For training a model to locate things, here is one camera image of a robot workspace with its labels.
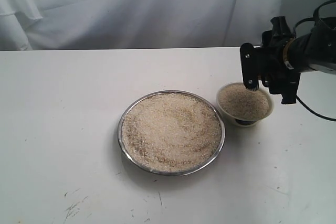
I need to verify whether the brown wooden cup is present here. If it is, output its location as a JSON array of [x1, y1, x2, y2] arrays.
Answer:
[[282, 39, 294, 70]]

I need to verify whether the round metal rice tray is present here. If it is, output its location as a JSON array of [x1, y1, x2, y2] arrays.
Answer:
[[118, 90, 226, 176]]

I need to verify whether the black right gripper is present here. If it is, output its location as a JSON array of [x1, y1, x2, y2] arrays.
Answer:
[[261, 16, 300, 105]]

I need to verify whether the black round cable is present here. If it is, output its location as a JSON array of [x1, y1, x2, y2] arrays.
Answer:
[[291, 0, 336, 122]]

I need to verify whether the white backdrop cloth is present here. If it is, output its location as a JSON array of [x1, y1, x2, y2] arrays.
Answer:
[[1, 0, 328, 50]]

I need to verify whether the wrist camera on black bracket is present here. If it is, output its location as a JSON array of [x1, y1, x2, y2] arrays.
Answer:
[[239, 42, 269, 91]]

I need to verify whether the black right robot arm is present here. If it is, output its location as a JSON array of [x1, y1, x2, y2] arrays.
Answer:
[[260, 16, 335, 104]]

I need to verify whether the white ceramic rice bowl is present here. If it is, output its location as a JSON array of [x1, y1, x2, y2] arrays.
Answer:
[[216, 82, 274, 127]]

